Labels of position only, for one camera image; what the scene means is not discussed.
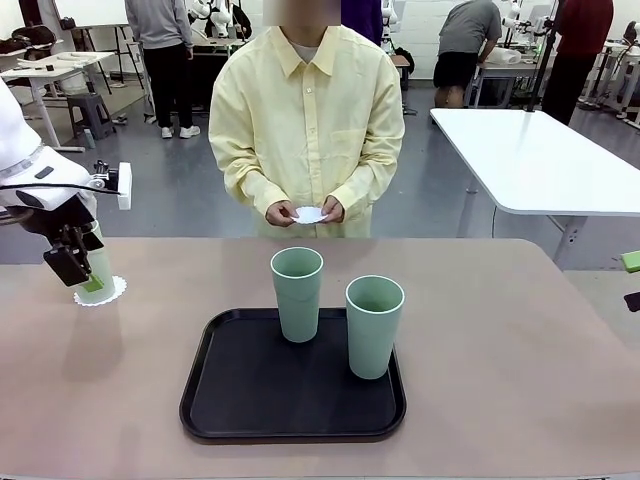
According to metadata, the person in yellow shirt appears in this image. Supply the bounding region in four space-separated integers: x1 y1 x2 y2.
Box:
208 0 406 239

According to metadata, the grey plastic step stool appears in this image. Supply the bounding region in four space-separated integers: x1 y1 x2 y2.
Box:
67 92 115 141

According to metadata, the person in grey hoodie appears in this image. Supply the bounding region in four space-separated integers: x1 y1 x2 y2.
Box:
123 0 201 140

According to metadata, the person's right forearm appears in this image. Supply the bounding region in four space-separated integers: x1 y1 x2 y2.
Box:
219 149 281 216

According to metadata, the black bag on desk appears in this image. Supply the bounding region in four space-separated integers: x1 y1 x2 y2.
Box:
0 24 59 54

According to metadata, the black camera stand pole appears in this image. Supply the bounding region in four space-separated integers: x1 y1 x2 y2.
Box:
524 0 569 114

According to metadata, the person in grey t-shirt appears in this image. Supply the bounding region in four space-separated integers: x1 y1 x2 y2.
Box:
432 0 504 109

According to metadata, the black plastic serving tray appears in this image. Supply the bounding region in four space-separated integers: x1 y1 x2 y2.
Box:
178 307 408 441

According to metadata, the light green plastic cup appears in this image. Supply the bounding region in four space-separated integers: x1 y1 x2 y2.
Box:
345 275 406 380
74 219 114 306
270 246 325 344

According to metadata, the white background desk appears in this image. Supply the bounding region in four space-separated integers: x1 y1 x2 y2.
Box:
0 49 117 151

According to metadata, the person in red top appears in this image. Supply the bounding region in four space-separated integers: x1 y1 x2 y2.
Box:
541 0 615 126

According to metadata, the white whiteboard on easel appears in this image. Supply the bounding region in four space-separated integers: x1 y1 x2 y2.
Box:
52 0 131 29

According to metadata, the person's right hand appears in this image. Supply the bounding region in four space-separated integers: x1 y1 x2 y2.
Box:
264 199 300 227

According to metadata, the person's left hand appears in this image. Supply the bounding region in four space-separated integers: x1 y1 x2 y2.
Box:
319 195 347 224

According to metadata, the white folding table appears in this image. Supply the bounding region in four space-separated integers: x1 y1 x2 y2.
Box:
429 107 640 261

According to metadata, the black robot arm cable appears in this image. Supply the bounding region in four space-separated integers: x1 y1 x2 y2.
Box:
0 182 124 197

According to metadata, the person's left forearm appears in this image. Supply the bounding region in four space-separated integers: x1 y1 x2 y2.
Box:
327 149 401 211

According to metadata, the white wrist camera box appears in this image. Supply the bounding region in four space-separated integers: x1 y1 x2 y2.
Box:
92 159 134 211

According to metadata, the person in purple top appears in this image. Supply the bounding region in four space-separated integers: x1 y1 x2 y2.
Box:
339 0 384 46

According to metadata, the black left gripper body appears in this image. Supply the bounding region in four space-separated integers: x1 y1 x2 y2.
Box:
22 199 99 246

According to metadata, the white scalloped paper coaster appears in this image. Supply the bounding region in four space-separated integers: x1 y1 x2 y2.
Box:
73 275 129 308
291 206 331 226

